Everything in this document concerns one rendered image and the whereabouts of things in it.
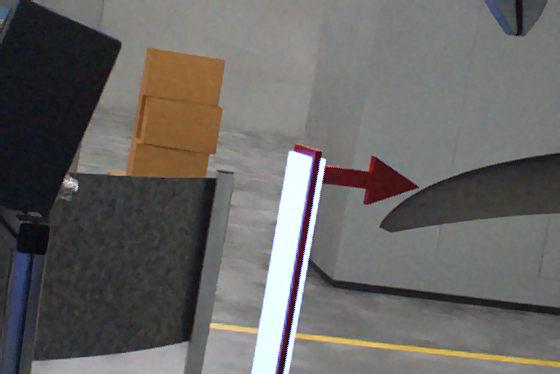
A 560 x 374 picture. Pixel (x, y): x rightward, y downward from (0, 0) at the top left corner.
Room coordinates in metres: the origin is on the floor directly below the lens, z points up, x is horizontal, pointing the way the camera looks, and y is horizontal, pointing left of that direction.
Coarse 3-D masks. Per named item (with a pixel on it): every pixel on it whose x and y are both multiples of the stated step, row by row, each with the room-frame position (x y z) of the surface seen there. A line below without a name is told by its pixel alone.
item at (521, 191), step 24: (480, 168) 0.56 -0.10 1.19; (504, 168) 0.55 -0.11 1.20; (528, 168) 0.54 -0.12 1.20; (552, 168) 0.53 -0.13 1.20; (432, 192) 0.61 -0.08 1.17; (456, 192) 0.61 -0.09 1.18; (480, 192) 0.61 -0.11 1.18; (504, 192) 0.60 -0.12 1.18; (528, 192) 0.60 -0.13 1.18; (552, 192) 0.59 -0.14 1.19; (408, 216) 0.66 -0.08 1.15; (432, 216) 0.67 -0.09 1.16; (456, 216) 0.68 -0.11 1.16; (480, 216) 0.69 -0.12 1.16; (504, 216) 0.70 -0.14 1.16
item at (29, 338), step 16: (16, 256) 1.00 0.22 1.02; (32, 256) 1.01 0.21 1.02; (16, 272) 1.00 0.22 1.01; (32, 272) 1.00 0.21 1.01; (16, 288) 1.00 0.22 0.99; (32, 288) 1.00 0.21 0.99; (16, 304) 1.00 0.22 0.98; (32, 304) 1.00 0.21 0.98; (0, 320) 1.02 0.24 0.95; (16, 320) 1.00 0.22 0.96; (32, 320) 1.00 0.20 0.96; (0, 336) 1.01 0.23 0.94; (16, 336) 1.00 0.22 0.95; (32, 336) 1.01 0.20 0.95; (0, 352) 1.00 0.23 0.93; (16, 352) 1.01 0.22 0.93; (32, 352) 1.01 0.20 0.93; (0, 368) 1.00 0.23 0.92; (16, 368) 1.01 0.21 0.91
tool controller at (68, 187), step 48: (0, 0) 1.13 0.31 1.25; (0, 48) 1.03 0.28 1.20; (48, 48) 1.05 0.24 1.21; (96, 48) 1.07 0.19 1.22; (0, 96) 1.04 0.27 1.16; (48, 96) 1.05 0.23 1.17; (96, 96) 1.07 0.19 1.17; (0, 144) 1.04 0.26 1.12; (48, 144) 1.06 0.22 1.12; (0, 192) 1.04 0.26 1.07; (48, 192) 1.06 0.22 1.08
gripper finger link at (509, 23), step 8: (488, 0) 0.62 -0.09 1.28; (496, 0) 0.61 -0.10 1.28; (504, 0) 0.62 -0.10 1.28; (512, 0) 0.62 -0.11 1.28; (496, 8) 0.61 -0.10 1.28; (504, 8) 0.62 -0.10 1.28; (512, 8) 0.62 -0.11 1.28; (496, 16) 0.62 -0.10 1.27; (504, 16) 0.61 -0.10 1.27; (512, 16) 0.62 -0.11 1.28; (504, 24) 0.62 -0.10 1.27; (512, 24) 0.62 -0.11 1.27; (512, 32) 0.62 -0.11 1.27
